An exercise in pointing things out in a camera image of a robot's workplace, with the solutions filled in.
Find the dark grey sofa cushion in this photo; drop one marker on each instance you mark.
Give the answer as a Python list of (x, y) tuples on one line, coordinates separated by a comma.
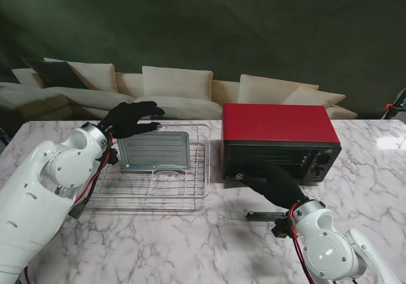
[(54, 73)]

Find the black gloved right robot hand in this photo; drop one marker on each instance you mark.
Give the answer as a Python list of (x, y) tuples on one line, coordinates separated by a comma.
[(279, 185)]

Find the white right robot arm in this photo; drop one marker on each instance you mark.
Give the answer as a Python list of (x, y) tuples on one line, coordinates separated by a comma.
[(326, 252)]

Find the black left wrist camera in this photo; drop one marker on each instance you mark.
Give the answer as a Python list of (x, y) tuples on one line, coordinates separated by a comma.
[(112, 156)]

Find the black stand leg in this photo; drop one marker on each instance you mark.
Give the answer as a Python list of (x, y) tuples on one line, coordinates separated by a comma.
[(2, 135)]

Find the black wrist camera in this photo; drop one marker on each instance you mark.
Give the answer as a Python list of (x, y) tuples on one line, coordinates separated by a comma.
[(282, 228), (112, 156)]

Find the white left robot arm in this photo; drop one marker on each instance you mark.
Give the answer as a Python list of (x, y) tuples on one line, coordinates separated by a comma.
[(38, 201)]

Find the beige sofa cushion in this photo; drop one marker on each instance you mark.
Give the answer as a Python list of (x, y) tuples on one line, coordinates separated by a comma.
[(263, 89), (176, 82), (95, 76), (25, 76), (317, 97)]

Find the black tripod with orange clamp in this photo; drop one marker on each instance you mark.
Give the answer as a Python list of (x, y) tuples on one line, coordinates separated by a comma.
[(400, 98)]

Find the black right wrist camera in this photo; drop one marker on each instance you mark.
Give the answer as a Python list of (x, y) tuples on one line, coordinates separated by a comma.
[(282, 228)]

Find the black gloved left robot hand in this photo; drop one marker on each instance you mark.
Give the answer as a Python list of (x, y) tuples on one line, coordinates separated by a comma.
[(127, 119)]

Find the beige sectional sofa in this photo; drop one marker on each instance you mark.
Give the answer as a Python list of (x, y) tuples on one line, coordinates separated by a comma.
[(190, 106)]

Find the black oven knob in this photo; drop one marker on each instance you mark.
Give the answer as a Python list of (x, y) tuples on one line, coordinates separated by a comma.
[(317, 172), (323, 160)]

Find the ribbed metal baking tray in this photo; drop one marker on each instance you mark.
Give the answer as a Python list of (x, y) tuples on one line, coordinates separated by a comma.
[(155, 151)]

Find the red and black toaster oven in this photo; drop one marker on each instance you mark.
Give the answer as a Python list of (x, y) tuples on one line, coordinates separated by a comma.
[(276, 122)]

